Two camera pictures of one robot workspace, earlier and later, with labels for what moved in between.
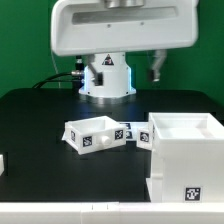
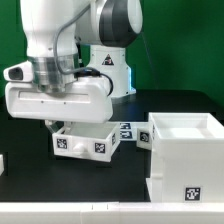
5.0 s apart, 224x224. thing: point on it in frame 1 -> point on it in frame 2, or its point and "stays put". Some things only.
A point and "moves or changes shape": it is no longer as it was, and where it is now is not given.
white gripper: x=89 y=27 -> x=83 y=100
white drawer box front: x=144 y=138 stays put
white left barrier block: x=2 y=169 stays put
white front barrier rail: x=112 y=213 stays put
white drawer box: x=93 y=134 moves or changes shape
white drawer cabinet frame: x=187 y=158 stays put
